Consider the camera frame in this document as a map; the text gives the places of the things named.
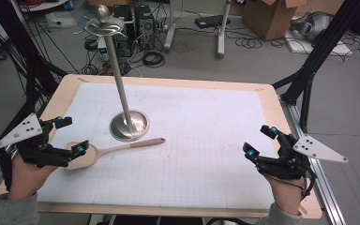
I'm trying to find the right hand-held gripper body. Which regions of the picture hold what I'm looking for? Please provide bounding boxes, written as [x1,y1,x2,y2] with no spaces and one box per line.
[256,132,349,181]

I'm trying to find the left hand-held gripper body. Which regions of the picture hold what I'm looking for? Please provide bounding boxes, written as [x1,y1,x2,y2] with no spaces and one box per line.
[0,112,73,168]

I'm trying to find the beige wooden spatula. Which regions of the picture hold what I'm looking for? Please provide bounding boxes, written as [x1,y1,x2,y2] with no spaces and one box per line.
[65,137,167,172]

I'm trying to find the silver metal utensil stand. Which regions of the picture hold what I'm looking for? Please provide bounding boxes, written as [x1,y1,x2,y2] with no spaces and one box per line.
[84,4,151,143]

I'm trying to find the person's right hand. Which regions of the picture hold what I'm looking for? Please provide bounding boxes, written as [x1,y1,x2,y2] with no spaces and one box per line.
[262,174,308,217]

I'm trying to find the person's left hand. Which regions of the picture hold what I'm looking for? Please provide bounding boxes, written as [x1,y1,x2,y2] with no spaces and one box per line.
[7,153,59,201]

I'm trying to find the white grid mat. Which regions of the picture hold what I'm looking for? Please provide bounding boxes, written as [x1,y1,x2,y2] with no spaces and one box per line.
[37,82,278,210]

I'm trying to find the power supply with green display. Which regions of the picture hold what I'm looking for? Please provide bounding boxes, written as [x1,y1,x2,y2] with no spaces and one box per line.
[97,37,111,62]

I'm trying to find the white flat board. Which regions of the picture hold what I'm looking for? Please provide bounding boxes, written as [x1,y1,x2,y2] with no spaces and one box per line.
[284,30,354,58]

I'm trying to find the clear plastic bag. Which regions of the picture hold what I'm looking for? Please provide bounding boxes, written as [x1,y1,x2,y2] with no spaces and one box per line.
[44,11,78,30]

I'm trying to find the black computer tower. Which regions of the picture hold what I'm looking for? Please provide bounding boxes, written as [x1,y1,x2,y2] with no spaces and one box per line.
[112,4,136,58]
[133,4,156,51]

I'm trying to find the white stand leg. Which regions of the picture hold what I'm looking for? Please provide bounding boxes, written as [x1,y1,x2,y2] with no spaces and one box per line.
[216,0,233,60]
[163,0,178,53]

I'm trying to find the brown cardboard box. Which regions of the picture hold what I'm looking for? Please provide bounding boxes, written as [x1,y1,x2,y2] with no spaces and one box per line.
[242,0,298,41]

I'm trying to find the grey bag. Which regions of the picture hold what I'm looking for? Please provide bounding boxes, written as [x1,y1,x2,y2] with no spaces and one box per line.
[290,11,335,43]

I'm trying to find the white round table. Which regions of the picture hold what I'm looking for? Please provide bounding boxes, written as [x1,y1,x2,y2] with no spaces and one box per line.
[18,0,70,13]

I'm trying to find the flat black device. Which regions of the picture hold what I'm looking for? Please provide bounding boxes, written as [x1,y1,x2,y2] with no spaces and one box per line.
[194,14,232,30]

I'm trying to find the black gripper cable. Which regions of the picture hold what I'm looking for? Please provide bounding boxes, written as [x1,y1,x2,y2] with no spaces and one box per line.
[264,167,319,202]

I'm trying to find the black metal frame struts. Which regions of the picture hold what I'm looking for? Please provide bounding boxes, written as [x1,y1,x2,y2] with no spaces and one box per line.
[271,0,360,136]
[0,0,68,176]

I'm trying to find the coiled black cable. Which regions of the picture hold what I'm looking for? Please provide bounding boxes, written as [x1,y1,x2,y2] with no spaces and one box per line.
[142,50,166,68]

